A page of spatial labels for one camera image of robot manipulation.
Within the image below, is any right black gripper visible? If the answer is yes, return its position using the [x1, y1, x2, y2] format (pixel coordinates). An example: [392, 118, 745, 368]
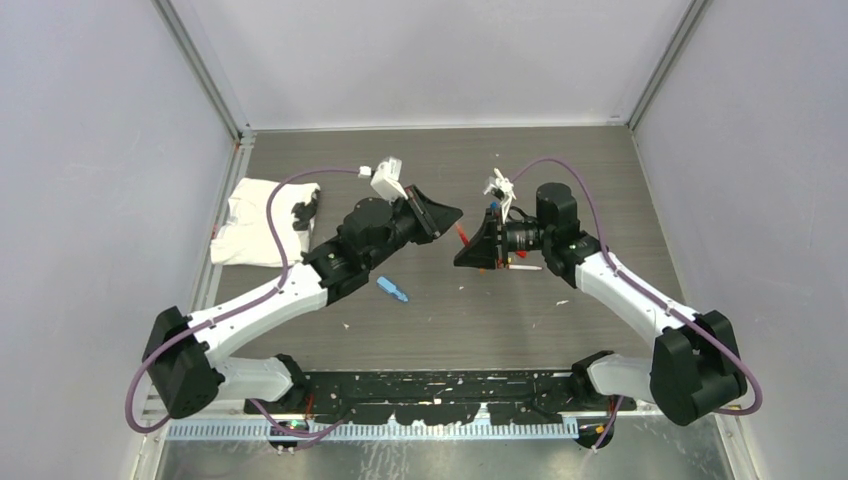
[454, 207, 553, 270]

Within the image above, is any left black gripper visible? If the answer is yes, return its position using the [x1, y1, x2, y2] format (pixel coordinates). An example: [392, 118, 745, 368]
[366, 188, 463, 273]

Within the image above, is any red black pen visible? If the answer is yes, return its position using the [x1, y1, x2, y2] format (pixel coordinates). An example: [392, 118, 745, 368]
[455, 223, 470, 246]

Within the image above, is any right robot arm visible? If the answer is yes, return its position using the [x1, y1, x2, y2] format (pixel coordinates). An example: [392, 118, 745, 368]
[453, 183, 753, 426]

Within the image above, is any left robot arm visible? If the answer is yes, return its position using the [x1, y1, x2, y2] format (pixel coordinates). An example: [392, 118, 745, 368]
[143, 185, 463, 419]

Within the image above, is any white pen red tip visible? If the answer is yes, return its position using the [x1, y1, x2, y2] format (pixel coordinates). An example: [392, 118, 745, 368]
[508, 264, 543, 271]

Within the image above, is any blue pen cap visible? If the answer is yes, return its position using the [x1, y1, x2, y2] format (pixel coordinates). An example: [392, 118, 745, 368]
[376, 276, 409, 303]

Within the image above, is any white stained cloth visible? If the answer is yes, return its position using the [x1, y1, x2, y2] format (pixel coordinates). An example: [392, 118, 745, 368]
[209, 177, 321, 268]

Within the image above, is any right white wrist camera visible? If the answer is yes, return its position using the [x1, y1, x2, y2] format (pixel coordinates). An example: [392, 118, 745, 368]
[483, 168, 516, 221]

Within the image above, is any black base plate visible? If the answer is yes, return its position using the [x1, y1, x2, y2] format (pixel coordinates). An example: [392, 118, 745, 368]
[260, 370, 615, 426]

